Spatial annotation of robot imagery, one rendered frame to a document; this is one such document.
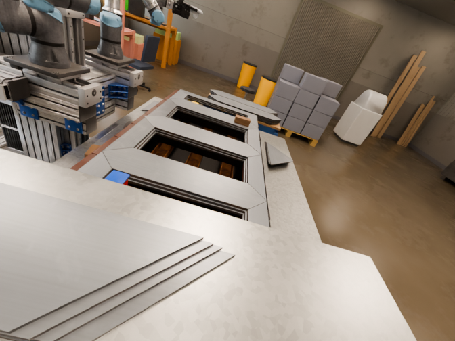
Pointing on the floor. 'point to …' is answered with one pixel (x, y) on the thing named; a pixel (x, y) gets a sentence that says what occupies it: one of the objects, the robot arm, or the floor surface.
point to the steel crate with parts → (449, 173)
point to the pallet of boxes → (304, 103)
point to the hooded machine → (360, 118)
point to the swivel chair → (150, 49)
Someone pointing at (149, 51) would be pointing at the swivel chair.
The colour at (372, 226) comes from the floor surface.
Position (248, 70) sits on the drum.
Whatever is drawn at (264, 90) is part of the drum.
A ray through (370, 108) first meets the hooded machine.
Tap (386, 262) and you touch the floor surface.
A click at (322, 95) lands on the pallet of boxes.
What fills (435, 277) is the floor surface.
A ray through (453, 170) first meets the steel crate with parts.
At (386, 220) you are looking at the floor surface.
